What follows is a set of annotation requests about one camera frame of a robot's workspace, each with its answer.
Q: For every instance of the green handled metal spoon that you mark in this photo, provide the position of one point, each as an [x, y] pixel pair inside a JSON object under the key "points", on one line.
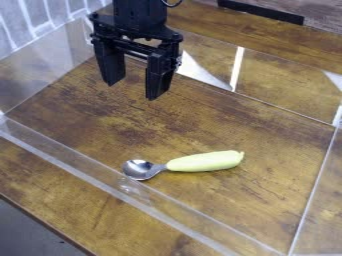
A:
{"points": [[143, 170]]}

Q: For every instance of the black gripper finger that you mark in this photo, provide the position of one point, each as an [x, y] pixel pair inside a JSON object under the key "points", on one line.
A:
{"points": [[158, 75], [110, 61]]}

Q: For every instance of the clear acrylic enclosure walls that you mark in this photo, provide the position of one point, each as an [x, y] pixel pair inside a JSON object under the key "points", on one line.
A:
{"points": [[69, 129]]}

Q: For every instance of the black bar in background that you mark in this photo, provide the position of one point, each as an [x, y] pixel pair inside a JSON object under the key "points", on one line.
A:
{"points": [[260, 11]]}

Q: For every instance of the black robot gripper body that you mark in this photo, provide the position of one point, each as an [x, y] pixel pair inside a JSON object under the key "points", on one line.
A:
{"points": [[135, 28]]}

